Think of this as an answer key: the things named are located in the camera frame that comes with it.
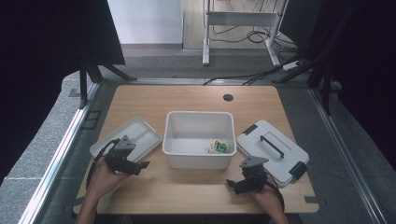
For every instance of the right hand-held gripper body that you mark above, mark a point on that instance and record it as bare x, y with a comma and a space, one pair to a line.
255, 177

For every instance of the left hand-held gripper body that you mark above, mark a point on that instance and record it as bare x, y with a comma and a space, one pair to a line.
123, 158

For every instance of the black stand legs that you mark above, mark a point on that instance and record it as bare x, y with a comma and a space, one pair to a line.
325, 90
83, 84

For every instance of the white power strip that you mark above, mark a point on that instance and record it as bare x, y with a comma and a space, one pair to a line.
291, 65

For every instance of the aluminium floor rail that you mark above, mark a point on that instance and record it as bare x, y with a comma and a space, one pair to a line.
345, 155
59, 155

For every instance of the white metal stand frame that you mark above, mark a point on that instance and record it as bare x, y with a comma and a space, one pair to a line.
239, 18

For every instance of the person's right hand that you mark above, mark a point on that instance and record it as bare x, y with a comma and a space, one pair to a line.
269, 199

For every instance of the white shallow tray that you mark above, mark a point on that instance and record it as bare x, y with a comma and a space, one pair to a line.
144, 129

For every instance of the white plastic storage bin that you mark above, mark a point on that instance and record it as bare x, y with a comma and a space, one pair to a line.
199, 127

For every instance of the small white green box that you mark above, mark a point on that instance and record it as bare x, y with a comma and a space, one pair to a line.
219, 147

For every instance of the black curtain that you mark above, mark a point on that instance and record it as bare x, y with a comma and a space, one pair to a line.
361, 62
46, 62

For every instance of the person's left hand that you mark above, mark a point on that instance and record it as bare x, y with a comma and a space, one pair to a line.
104, 182

